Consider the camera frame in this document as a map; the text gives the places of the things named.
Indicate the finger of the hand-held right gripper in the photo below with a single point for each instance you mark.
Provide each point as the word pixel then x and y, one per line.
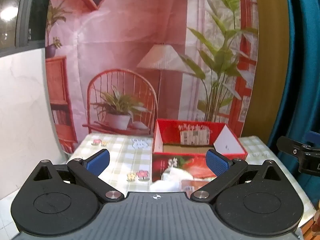
pixel 290 147
pixel 315 137

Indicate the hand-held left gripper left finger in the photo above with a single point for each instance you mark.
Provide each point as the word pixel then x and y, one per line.
pixel 98 162

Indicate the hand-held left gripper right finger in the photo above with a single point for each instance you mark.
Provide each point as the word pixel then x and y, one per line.
pixel 217 163

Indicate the white cloth pouch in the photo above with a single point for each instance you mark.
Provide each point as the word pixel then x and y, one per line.
pixel 172 180

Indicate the red strawberry print box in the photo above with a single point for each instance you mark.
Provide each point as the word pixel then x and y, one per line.
pixel 165 166

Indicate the green checked tablecloth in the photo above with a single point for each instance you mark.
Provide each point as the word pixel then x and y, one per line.
pixel 120 155

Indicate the blue curtain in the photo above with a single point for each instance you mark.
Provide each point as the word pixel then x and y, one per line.
pixel 302 55

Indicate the dark window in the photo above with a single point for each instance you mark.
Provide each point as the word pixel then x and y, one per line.
pixel 10 17

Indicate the printed room scene wall poster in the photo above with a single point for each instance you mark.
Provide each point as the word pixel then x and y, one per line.
pixel 125 42

